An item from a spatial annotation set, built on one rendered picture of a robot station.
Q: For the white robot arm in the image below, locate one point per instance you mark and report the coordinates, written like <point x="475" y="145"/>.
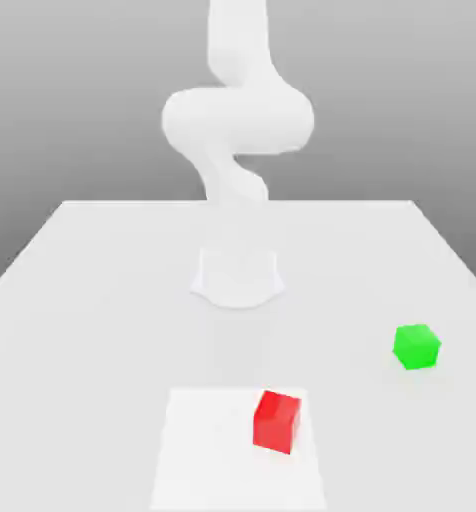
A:
<point x="238" y="120"/>

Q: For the small red cube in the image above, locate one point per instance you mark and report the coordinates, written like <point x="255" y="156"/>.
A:
<point x="276" y="424"/>

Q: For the small green cube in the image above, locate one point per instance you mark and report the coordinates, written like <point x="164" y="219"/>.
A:
<point x="416" y="347"/>

